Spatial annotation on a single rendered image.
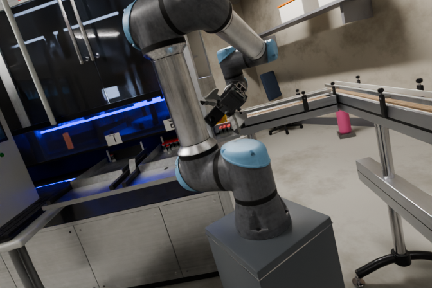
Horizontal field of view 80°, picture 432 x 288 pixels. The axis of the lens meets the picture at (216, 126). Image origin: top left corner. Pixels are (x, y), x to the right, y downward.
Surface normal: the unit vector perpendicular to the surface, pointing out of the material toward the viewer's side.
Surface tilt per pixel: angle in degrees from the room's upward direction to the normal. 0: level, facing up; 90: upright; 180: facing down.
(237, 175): 90
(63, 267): 90
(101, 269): 90
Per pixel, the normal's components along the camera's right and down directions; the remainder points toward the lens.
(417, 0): -0.83, 0.32
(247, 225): -0.62, 0.01
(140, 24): -0.44, 0.33
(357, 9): 0.49, 0.04
